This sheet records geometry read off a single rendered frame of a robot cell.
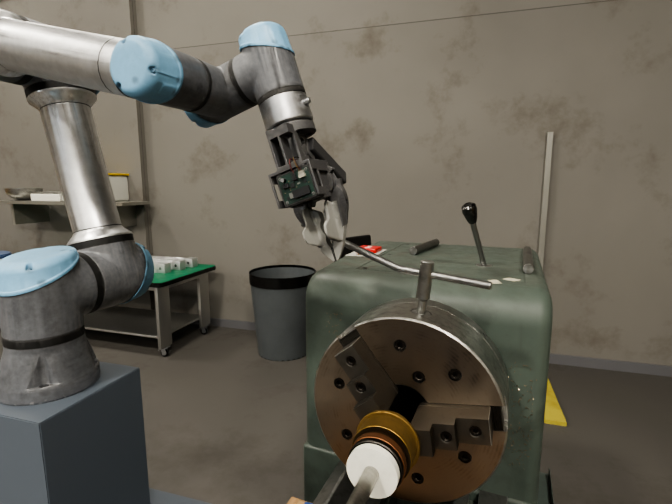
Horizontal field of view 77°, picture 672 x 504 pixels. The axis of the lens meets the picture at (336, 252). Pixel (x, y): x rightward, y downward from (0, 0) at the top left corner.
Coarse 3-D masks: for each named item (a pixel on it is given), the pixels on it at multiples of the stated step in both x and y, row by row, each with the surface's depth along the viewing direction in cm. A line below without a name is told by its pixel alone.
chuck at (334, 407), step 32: (384, 320) 66; (416, 320) 64; (448, 320) 68; (384, 352) 67; (416, 352) 65; (448, 352) 63; (480, 352) 64; (320, 384) 73; (416, 384) 66; (448, 384) 64; (480, 384) 62; (320, 416) 74; (352, 416) 71; (480, 448) 63; (416, 480) 68; (448, 480) 66; (480, 480) 64
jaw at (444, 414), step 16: (416, 416) 62; (432, 416) 61; (448, 416) 61; (464, 416) 60; (480, 416) 59; (496, 416) 62; (416, 432) 58; (432, 432) 59; (448, 432) 59; (464, 432) 60; (480, 432) 59; (432, 448) 58; (448, 448) 59
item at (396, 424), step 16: (368, 416) 60; (384, 416) 59; (400, 416) 59; (368, 432) 57; (384, 432) 56; (400, 432) 56; (352, 448) 55; (384, 448) 53; (400, 448) 55; (416, 448) 58; (400, 464) 53; (400, 480) 53
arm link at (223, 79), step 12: (216, 72) 61; (228, 72) 63; (216, 84) 61; (228, 84) 63; (216, 96) 61; (228, 96) 64; (240, 96) 64; (204, 108) 62; (216, 108) 63; (228, 108) 65; (240, 108) 66; (192, 120) 68; (204, 120) 67; (216, 120) 68
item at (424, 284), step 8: (424, 264) 66; (432, 264) 66; (424, 272) 66; (424, 280) 66; (424, 288) 67; (416, 296) 68; (424, 296) 67; (424, 304) 68; (416, 312) 68; (424, 312) 68
